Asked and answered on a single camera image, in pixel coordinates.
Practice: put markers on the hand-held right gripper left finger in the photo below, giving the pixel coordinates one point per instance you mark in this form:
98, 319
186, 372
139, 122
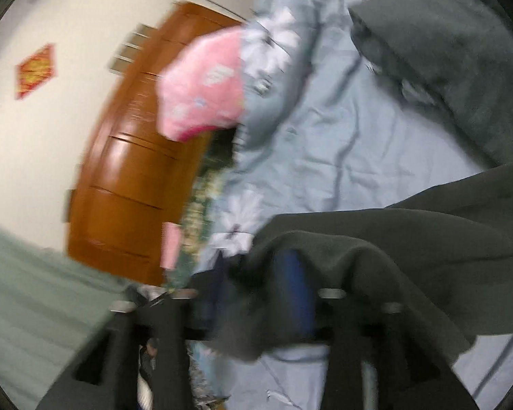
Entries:
171, 350

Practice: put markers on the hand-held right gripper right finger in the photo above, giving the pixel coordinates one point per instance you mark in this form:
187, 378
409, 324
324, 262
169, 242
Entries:
297, 294

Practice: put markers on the dark grey garment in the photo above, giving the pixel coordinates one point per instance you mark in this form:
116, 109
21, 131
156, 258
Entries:
389, 256

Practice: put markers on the green floral cloth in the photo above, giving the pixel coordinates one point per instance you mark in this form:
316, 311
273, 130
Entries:
201, 205

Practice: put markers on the blue floral bed sheet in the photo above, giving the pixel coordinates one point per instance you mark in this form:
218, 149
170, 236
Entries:
325, 136

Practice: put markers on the brown wooden door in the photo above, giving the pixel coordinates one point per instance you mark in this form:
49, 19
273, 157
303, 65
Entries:
132, 158

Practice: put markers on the pink printed pillow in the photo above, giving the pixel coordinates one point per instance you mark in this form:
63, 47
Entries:
205, 89

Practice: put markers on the dark green blanket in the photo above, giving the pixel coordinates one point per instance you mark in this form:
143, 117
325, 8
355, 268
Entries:
449, 47

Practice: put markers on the wall switch panel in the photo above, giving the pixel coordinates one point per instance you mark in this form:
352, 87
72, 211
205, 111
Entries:
130, 47

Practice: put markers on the red diamond wall decoration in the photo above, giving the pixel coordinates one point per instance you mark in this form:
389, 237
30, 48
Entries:
35, 71

